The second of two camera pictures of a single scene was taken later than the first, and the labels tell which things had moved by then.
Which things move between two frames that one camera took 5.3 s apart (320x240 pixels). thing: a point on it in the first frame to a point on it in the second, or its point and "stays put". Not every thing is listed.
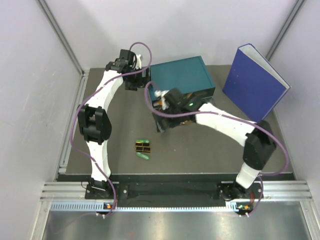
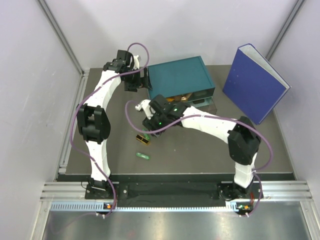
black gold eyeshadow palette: (142, 147) to (142, 139)
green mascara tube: (143, 155) stays put
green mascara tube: (143, 140) to (145, 134)
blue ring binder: (253, 85) stays put
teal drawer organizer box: (190, 75) stays put
